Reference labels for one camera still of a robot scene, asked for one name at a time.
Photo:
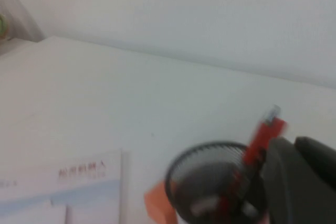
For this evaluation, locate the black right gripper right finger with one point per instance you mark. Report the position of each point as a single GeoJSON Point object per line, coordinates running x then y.
{"type": "Point", "coordinates": [319, 158]}

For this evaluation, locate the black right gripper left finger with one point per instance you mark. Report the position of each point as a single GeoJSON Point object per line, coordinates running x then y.
{"type": "Point", "coordinates": [288, 187]}

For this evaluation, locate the red gel pen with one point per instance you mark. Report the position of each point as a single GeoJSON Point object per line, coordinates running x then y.
{"type": "Point", "coordinates": [265, 134]}

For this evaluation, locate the black mesh pen holder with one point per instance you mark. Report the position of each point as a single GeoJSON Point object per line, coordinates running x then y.
{"type": "Point", "coordinates": [199, 176]}

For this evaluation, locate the orange cube eraser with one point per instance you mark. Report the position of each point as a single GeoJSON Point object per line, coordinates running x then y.
{"type": "Point", "coordinates": [157, 203]}

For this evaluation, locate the AgileX brochure with sky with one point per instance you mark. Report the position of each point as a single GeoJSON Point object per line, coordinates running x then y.
{"type": "Point", "coordinates": [86, 179]}

